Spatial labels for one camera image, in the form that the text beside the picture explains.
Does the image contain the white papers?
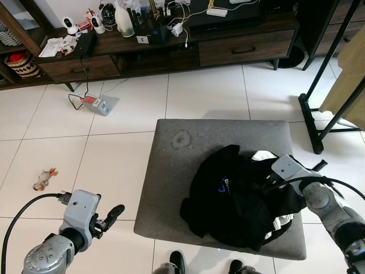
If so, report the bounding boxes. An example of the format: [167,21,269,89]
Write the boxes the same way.
[38,37,79,58]

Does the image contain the white and black garment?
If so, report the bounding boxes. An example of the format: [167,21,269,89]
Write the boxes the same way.
[251,150,301,239]

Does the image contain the black alarm clock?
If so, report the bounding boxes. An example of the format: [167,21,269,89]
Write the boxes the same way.
[101,2,118,26]

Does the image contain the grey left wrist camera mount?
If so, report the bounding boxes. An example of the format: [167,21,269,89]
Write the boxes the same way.
[61,190,102,236]

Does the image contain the grey power strip box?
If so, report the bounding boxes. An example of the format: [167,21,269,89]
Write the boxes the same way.
[82,92,120,117]

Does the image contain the white flat box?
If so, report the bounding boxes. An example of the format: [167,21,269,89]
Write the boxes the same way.
[206,7,228,17]

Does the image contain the black clothes rack silver rail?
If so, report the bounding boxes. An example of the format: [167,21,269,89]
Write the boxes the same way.
[298,0,365,156]

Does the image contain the white security camera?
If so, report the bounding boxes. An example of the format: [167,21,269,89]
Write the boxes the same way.
[62,17,80,37]
[90,11,107,34]

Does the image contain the tan shirt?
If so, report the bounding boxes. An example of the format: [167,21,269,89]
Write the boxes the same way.
[318,27,365,132]

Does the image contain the black power cord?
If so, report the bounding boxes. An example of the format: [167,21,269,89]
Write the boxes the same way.
[68,57,96,111]

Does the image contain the dark wood tv cabinet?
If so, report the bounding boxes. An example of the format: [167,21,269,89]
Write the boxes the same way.
[0,0,304,92]

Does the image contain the black router box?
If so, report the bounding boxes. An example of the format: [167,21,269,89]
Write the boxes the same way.
[71,30,99,59]

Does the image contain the black garment with blue print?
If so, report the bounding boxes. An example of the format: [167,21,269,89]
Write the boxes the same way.
[179,144,310,252]

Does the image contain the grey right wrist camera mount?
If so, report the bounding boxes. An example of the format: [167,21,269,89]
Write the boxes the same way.
[270,154,321,186]

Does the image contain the silver robot right leg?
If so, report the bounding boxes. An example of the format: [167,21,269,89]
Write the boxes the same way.
[227,259,260,274]

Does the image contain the silver robot left leg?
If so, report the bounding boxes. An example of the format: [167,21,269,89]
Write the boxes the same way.
[152,250,187,274]

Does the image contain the silver robot leg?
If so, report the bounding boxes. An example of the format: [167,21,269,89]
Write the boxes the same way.
[227,259,260,274]
[152,250,187,274]

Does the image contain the small toy duck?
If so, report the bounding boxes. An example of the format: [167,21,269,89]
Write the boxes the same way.
[32,167,59,192]

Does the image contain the white charger plug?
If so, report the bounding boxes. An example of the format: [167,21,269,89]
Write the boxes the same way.
[171,22,185,37]

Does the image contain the black desk organizer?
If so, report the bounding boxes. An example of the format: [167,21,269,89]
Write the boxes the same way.
[133,6,172,45]

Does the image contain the grey upholstered ottoman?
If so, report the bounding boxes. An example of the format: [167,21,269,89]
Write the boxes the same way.
[133,118,309,261]

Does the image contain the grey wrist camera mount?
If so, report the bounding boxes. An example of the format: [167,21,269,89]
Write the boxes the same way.
[270,154,321,186]
[61,190,102,236]

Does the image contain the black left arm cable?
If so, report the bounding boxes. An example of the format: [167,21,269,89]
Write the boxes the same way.
[1,193,74,274]

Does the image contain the white bottle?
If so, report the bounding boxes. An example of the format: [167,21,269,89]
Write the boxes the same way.
[113,0,136,38]

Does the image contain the black round stand base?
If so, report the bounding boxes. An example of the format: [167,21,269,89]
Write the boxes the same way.
[278,49,307,70]

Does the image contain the woven patterned basket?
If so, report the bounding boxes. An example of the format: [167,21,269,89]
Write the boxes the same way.
[4,50,42,79]

